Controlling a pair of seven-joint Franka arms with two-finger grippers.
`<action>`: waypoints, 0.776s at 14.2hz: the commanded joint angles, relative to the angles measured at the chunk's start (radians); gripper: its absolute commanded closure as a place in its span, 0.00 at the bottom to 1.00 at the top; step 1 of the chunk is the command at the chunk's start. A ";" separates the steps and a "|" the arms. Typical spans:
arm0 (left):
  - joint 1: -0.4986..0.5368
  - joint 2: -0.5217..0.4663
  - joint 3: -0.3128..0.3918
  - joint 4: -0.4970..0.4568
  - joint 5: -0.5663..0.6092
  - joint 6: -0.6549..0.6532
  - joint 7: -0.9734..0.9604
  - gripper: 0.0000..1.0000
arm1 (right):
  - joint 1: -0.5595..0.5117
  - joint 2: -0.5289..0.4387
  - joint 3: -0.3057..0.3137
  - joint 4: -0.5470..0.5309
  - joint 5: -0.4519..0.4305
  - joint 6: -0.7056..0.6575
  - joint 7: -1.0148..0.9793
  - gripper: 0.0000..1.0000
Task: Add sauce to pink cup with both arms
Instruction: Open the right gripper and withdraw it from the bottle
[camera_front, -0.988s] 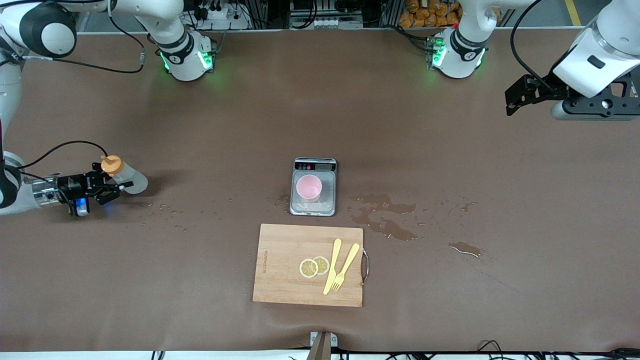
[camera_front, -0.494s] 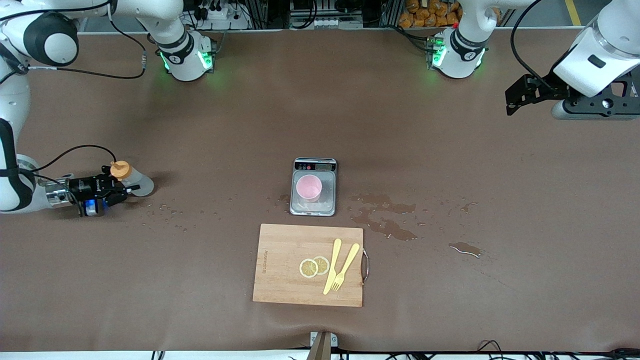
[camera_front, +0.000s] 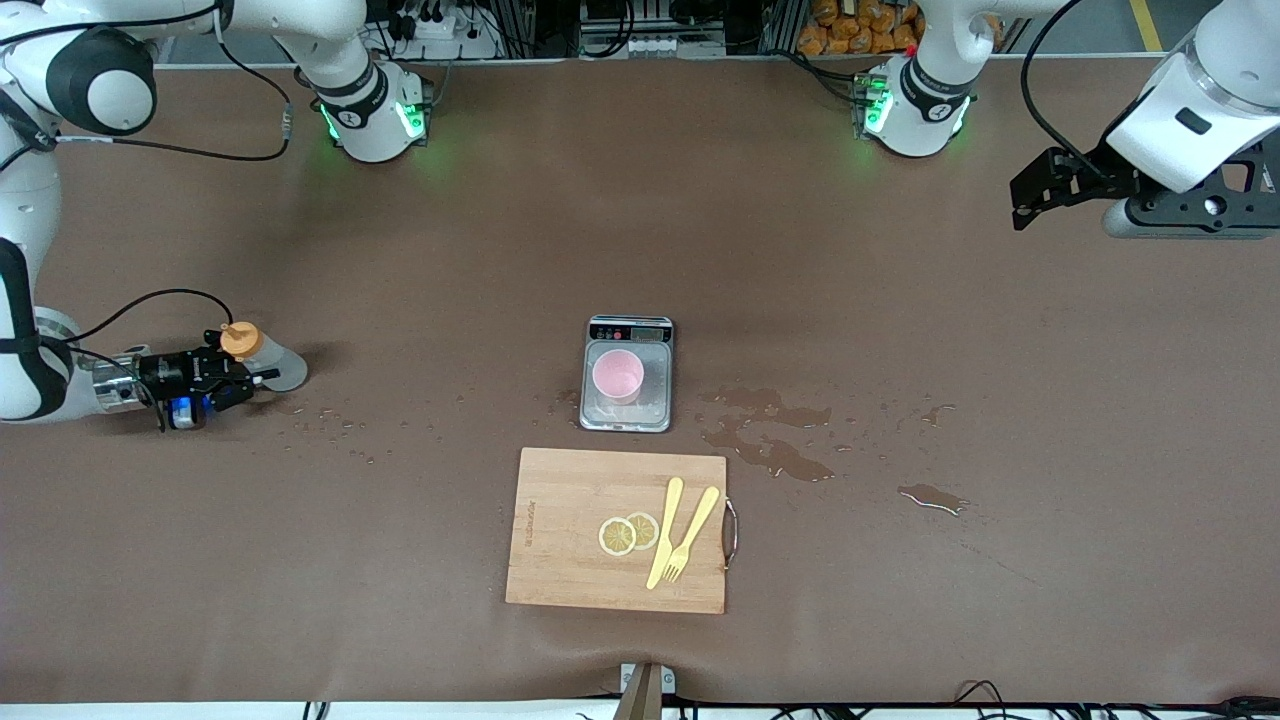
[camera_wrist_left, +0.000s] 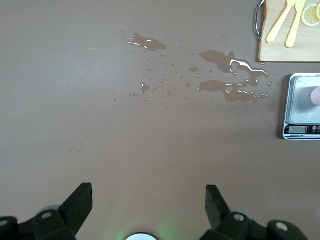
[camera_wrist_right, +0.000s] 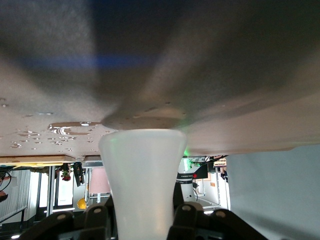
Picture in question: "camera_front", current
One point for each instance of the translucent sauce bottle orange cap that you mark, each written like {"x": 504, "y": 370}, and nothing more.
{"x": 283, "y": 368}

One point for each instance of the lemon slice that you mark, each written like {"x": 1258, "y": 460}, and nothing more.
{"x": 617, "y": 536}

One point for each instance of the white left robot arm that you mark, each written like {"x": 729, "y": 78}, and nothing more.
{"x": 930, "y": 100}

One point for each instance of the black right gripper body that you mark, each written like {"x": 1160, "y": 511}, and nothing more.
{"x": 168, "y": 371}

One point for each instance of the black left camera bracket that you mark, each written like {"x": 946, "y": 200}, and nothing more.
{"x": 1170, "y": 205}

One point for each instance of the yellow plastic fork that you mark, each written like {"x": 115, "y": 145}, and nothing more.
{"x": 697, "y": 525}

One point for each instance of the water puddle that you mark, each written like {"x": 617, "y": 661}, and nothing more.
{"x": 930, "y": 496}
{"x": 790, "y": 462}
{"x": 935, "y": 412}
{"x": 760, "y": 400}

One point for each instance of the white power strip with plugs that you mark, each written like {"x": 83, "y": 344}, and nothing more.
{"x": 450, "y": 35}

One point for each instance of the yellow plastic knife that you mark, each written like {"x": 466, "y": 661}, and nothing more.
{"x": 664, "y": 530}

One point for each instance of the silver digital kitchen scale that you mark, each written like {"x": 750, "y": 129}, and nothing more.
{"x": 657, "y": 395}

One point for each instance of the grey metal clamp bracket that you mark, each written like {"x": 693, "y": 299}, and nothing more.
{"x": 668, "y": 680}

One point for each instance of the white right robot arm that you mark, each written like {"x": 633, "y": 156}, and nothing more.
{"x": 330, "y": 40}

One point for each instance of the wooden cutting board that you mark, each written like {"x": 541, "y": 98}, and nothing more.
{"x": 570, "y": 560}

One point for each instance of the pink plastic cup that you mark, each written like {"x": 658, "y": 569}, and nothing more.
{"x": 618, "y": 375}

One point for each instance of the orange snack packets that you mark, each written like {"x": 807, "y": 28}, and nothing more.
{"x": 860, "y": 25}

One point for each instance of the brown camera post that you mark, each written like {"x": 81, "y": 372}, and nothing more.
{"x": 640, "y": 700}

